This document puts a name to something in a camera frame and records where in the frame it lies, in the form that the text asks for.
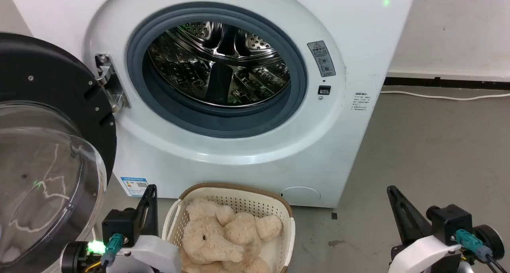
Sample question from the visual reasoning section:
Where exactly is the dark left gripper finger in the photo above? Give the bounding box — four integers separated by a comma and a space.
135, 185, 152, 237
144, 184, 159, 237

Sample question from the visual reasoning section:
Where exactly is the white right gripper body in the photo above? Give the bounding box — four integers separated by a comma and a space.
390, 235, 463, 273

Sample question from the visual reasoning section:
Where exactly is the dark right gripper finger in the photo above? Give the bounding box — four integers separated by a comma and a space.
392, 187, 434, 244
387, 185, 417, 246

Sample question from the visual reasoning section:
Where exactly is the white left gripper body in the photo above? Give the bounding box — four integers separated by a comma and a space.
115, 235, 182, 273

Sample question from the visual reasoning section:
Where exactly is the white front-load washing machine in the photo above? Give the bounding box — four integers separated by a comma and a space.
6, 0, 418, 208

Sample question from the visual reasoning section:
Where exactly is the blue energy label sticker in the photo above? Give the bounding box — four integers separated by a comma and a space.
121, 177, 149, 197

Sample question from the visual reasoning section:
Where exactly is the beige plush teddy bear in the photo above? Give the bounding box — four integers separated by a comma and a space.
181, 199, 283, 273

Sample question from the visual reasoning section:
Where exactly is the white plastic laundry basket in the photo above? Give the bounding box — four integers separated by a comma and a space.
162, 183, 296, 273

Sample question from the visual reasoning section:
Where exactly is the round white filter cover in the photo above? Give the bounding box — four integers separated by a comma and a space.
280, 187, 321, 207

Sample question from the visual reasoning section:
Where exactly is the grey rubber door gasket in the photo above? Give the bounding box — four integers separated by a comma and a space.
126, 2, 308, 139

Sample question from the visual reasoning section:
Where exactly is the small text label sticker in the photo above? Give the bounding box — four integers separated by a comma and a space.
351, 92, 370, 112

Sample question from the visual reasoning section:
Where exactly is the chrome door hinge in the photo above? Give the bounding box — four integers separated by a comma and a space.
95, 54, 131, 113

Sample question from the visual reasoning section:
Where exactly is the black baseboard strip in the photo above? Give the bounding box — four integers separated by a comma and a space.
383, 77, 510, 91

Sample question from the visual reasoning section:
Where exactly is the black washer door with glass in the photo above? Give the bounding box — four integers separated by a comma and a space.
0, 33, 118, 273

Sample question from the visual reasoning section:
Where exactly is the stainless steel washer drum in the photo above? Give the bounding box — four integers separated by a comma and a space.
147, 22, 291, 108

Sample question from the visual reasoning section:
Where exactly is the grey warning label sticker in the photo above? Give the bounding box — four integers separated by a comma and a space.
307, 41, 336, 78

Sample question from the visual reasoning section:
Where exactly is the teal left camera cable plug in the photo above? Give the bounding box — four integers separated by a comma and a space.
100, 233, 124, 265

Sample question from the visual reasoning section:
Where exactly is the teal camera cable plug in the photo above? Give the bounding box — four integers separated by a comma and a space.
455, 229, 494, 262
100, 233, 124, 265

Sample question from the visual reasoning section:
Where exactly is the teal right camera cable plug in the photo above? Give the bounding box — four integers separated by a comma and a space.
455, 229, 494, 262

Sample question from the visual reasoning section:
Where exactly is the white cable on floor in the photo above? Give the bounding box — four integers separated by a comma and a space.
380, 90, 510, 101

